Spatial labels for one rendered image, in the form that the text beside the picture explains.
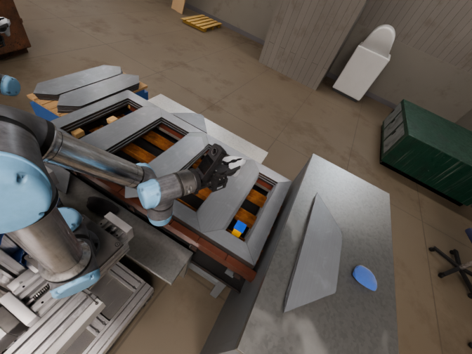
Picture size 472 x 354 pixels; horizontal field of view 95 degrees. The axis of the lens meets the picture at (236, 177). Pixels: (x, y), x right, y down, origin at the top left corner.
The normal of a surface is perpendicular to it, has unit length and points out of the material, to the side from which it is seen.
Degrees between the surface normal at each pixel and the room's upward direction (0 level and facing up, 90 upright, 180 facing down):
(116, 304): 0
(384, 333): 0
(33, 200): 82
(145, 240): 0
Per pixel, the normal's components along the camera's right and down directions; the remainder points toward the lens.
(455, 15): -0.47, 0.57
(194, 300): 0.26, -0.64
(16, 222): 0.58, 0.62
